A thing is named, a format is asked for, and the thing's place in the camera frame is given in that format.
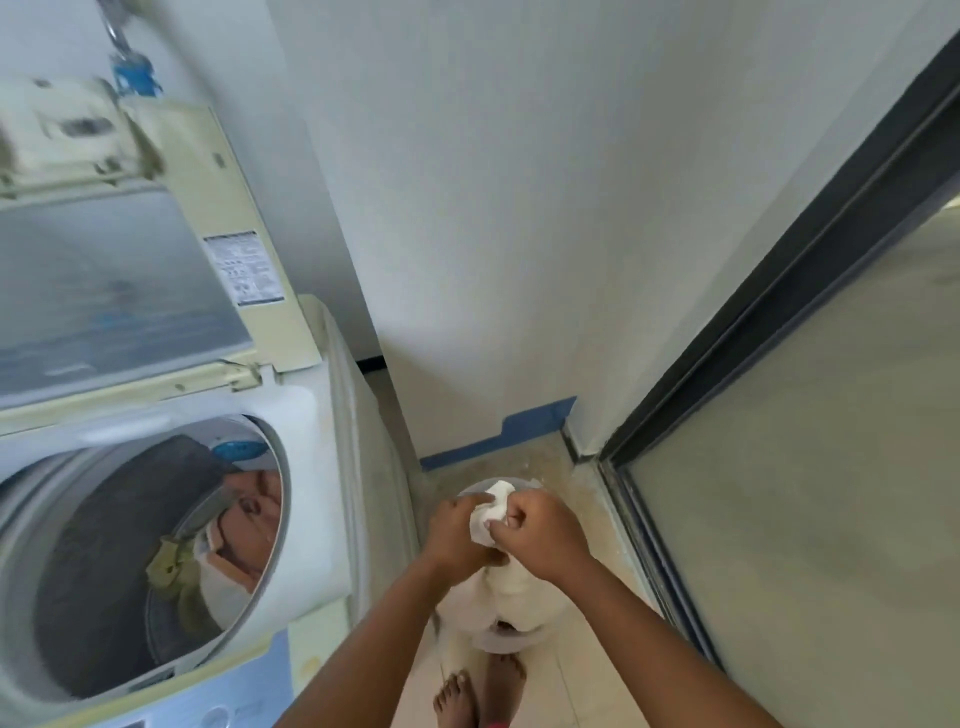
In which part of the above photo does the person's left foot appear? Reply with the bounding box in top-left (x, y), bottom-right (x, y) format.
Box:
top-left (433, 671), bottom-right (478, 728)

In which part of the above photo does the person's right hand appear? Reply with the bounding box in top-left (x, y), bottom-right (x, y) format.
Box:
top-left (485, 489), bottom-right (594, 586)

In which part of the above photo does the person's right forearm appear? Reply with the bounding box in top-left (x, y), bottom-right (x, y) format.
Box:
top-left (539, 558), bottom-right (785, 728)

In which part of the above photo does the blue tape strip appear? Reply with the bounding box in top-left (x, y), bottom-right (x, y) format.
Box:
top-left (418, 395), bottom-right (579, 472)

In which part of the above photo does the blue hose connector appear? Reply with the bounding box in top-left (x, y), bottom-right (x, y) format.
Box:
top-left (110, 53), bottom-right (163, 99)

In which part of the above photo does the person's left hand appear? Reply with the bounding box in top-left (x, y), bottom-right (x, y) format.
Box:
top-left (423, 494), bottom-right (519, 580)

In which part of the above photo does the person's right foot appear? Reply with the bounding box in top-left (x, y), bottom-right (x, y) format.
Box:
top-left (479, 652), bottom-right (528, 728)

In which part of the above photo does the cream washing machine lid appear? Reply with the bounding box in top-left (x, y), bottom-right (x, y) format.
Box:
top-left (0, 74), bottom-right (324, 438)

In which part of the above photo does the orange white clothes item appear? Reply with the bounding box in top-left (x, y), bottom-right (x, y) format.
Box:
top-left (193, 468), bottom-right (285, 610)

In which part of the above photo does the person's foot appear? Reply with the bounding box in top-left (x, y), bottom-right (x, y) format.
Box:
top-left (479, 652), bottom-right (528, 728)
top-left (433, 671), bottom-right (478, 728)

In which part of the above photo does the cream blue washing machine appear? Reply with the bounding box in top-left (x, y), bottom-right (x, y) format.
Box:
top-left (0, 74), bottom-right (421, 728)

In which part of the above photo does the metal water tap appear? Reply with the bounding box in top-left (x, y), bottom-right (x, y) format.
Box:
top-left (95, 0), bottom-right (145, 60)

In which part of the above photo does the person's left forearm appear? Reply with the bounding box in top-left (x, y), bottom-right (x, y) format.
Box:
top-left (273, 554), bottom-right (481, 728)

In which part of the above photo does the yellow clothes item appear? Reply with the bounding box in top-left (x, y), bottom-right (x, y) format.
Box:
top-left (146, 536), bottom-right (208, 613)

